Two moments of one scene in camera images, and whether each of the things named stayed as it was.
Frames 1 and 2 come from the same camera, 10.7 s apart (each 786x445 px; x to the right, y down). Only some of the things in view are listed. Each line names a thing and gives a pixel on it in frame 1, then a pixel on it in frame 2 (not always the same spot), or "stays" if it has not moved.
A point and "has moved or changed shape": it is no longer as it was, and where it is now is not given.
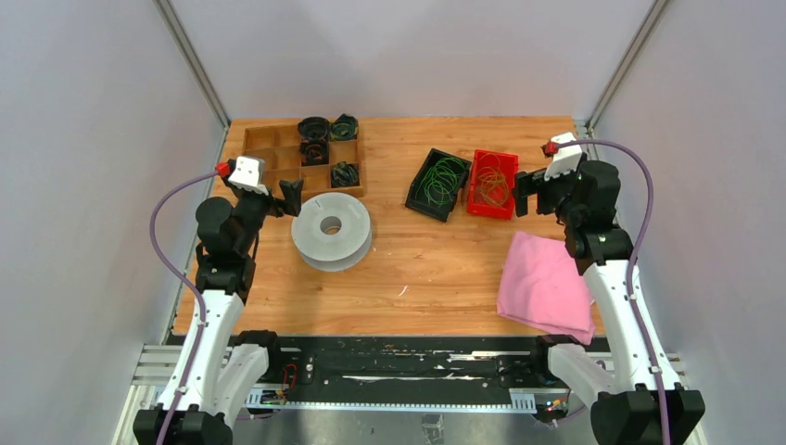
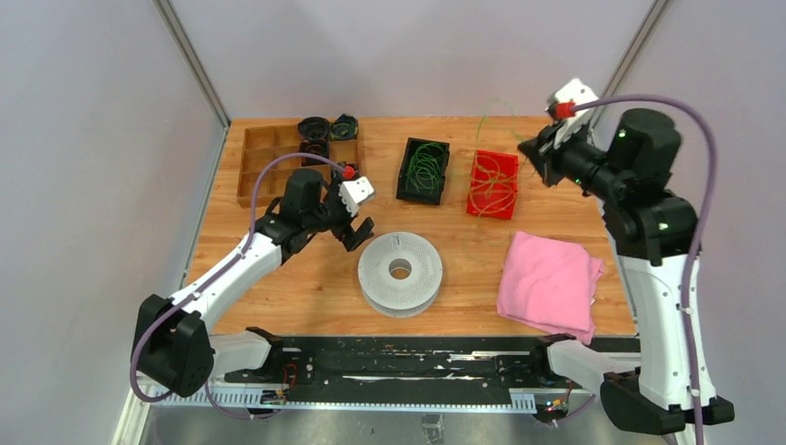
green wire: [438, 183] → [424, 168]
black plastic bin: [437, 184] → [422, 176]
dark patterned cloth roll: [345, 127] stays
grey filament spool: [332, 232] has moved or changed shape
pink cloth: [541, 286] stays
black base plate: [402, 363] stays
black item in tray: [314, 152] stays
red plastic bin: [491, 186] stays
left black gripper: [291, 189] → [361, 234]
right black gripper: [526, 183] → [542, 154]
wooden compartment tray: [278, 148] stays
